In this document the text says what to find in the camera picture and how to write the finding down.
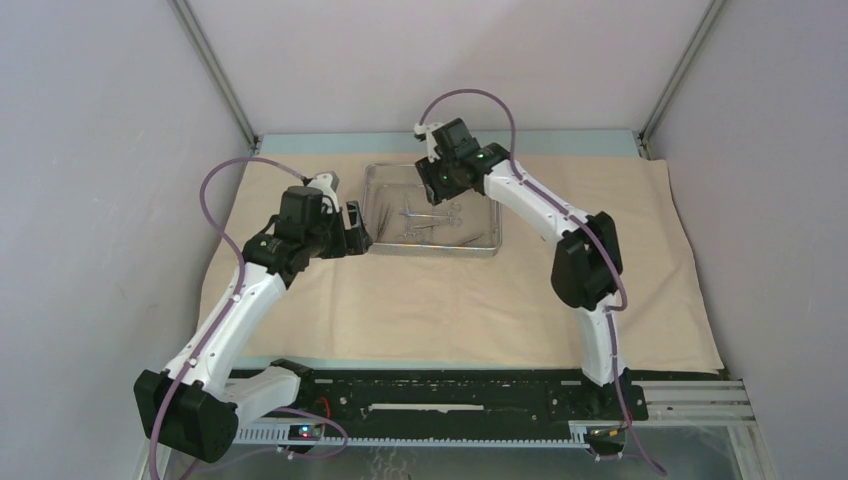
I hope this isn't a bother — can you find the beige wrapping cloth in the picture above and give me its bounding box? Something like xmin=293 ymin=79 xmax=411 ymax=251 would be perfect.
xmin=198 ymin=153 xmax=727 ymax=374

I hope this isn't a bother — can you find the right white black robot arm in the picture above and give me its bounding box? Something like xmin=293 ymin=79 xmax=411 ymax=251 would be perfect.
xmin=413 ymin=119 xmax=626 ymax=418

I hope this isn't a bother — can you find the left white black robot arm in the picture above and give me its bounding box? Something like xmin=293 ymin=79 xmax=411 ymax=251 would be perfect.
xmin=133 ymin=185 xmax=373 ymax=463

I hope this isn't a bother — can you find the metal mesh instrument tray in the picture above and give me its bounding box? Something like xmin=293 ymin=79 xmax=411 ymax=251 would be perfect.
xmin=362 ymin=163 xmax=502 ymax=258

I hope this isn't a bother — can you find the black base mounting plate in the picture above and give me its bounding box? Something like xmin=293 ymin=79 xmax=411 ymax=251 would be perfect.
xmin=225 ymin=368 xmax=649 ymax=442

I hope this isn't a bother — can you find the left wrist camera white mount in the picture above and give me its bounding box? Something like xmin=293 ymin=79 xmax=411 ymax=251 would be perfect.
xmin=304 ymin=171 xmax=341 ymax=213

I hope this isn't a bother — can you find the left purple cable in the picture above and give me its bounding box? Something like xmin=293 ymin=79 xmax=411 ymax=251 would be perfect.
xmin=145 ymin=156 xmax=349 ymax=480

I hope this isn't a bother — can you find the purple cable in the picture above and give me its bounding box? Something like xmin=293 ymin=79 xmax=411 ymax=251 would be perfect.
xmin=145 ymin=156 xmax=349 ymax=480
xmin=418 ymin=88 xmax=667 ymax=475

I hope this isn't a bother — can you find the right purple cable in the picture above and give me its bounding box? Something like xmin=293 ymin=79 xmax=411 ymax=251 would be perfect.
xmin=418 ymin=88 xmax=667 ymax=475

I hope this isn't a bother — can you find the aluminium frame rail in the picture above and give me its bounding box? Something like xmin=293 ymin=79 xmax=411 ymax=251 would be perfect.
xmin=234 ymin=371 xmax=755 ymax=453

